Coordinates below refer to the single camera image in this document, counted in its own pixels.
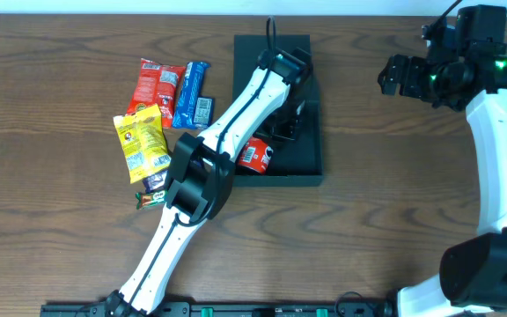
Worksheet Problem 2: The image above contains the red snack bag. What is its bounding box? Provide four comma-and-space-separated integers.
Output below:
126, 58, 186, 129

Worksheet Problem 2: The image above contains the purple chocolate bar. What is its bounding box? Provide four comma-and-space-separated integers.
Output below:
142, 170, 167, 194

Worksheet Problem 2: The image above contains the dark green open box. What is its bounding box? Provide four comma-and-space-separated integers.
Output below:
232, 34, 323, 188

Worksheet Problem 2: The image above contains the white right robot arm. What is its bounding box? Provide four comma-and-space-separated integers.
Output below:
378, 2, 507, 316

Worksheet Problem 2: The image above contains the blue cookie pack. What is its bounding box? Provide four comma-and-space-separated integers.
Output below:
172, 62, 214, 129

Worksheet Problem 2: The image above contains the black mounting rail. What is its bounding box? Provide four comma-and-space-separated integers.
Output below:
40, 299, 398, 317

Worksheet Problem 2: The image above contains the red Pringles can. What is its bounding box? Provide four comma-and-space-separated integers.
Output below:
237, 136, 274, 175

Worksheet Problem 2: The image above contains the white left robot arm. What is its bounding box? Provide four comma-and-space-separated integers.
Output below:
104, 48, 312, 316

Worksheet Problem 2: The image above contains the yellow snack bag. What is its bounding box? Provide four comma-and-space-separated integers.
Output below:
113, 105, 171, 183

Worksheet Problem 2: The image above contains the red KitKat bar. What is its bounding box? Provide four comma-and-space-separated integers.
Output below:
136, 190, 166, 210

